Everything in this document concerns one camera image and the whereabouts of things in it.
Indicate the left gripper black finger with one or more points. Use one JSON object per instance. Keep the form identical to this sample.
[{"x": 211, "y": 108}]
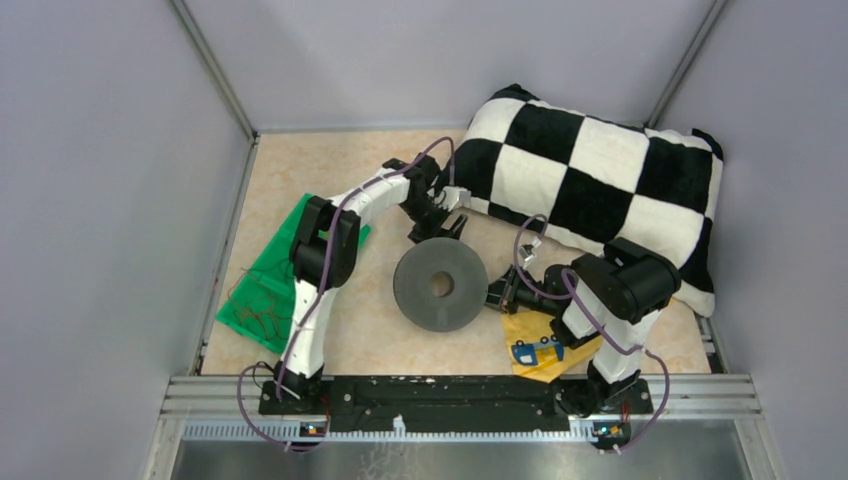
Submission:
[
  {"x": 456, "y": 228},
  {"x": 421, "y": 232}
]

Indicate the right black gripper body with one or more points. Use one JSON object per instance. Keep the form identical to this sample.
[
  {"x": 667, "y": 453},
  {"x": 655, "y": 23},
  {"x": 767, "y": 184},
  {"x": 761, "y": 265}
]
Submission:
[{"x": 525, "y": 296}]

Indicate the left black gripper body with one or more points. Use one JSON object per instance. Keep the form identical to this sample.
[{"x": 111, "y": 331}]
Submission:
[{"x": 423, "y": 212}]

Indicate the black cable spool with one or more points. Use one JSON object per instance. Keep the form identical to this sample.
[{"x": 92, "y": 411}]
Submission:
[{"x": 440, "y": 285}]

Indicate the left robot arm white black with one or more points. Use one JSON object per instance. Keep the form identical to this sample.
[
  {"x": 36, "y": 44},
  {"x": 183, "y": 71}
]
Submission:
[{"x": 325, "y": 250}]

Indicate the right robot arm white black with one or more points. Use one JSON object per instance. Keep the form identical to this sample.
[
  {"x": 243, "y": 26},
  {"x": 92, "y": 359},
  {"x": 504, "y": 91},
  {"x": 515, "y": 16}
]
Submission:
[{"x": 614, "y": 298}]

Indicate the yellow cloth with car print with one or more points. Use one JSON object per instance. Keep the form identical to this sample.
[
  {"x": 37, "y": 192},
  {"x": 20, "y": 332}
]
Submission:
[{"x": 535, "y": 352}]

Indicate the black white checkered pillow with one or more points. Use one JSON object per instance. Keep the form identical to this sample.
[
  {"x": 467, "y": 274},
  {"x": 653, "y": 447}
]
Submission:
[{"x": 584, "y": 181}]

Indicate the green compartment tray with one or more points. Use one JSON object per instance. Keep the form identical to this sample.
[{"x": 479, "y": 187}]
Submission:
[{"x": 260, "y": 305}]

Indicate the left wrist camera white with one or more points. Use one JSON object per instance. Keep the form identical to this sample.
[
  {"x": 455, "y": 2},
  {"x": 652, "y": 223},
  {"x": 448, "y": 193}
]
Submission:
[{"x": 452, "y": 198}]

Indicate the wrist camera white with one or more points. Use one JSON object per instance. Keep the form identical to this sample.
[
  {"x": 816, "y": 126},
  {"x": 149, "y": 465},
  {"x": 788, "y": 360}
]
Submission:
[
  {"x": 525, "y": 254},
  {"x": 452, "y": 198}
]

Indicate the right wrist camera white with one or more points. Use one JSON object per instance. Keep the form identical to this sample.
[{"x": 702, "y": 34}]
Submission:
[{"x": 525, "y": 254}]

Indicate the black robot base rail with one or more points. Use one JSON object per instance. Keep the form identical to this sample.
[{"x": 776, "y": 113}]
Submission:
[{"x": 451, "y": 404}]

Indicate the white slotted cable duct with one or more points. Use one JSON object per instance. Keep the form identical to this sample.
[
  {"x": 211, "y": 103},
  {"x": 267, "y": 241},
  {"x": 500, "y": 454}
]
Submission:
[{"x": 296, "y": 432}]

